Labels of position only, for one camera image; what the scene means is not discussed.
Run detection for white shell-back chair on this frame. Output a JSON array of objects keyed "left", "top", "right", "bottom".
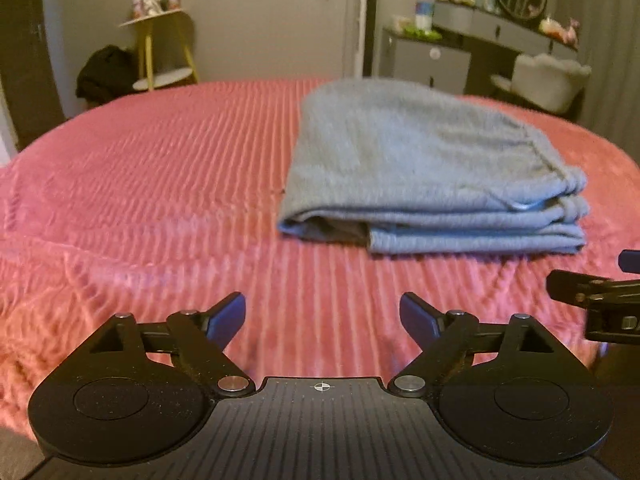
[{"left": 490, "top": 53, "right": 592, "bottom": 115}]

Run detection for black bag on floor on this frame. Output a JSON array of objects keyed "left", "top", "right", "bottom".
[{"left": 75, "top": 44, "right": 137, "bottom": 105}]

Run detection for grey sweatpants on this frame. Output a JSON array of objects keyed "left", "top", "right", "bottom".
[{"left": 278, "top": 79, "right": 589, "bottom": 255}]

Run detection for pink ribbed bedspread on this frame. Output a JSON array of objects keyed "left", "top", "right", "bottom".
[{"left": 1, "top": 79, "right": 639, "bottom": 434}]

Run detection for dark wooden door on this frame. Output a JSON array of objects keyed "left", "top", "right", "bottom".
[{"left": 1, "top": 0, "right": 64, "bottom": 150}]

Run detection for white vertical pipe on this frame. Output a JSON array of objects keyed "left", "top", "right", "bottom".
[{"left": 354, "top": 0, "right": 368, "bottom": 78}]

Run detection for grey vanity desk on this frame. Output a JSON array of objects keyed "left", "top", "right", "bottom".
[{"left": 432, "top": 0, "right": 580, "bottom": 97}]

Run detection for yellow two-tier side table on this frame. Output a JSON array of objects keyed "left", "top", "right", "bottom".
[{"left": 118, "top": 9, "right": 200, "bottom": 92}]

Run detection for white blue canister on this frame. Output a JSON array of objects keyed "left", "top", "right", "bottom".
[{"left": 414, "top": 0, "right": 434, "bottom": 32}]

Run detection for grey drawer cabinet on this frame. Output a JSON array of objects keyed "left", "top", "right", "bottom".
[{"left": 378, "top": 29, "right": 471, "bottom": 94}]

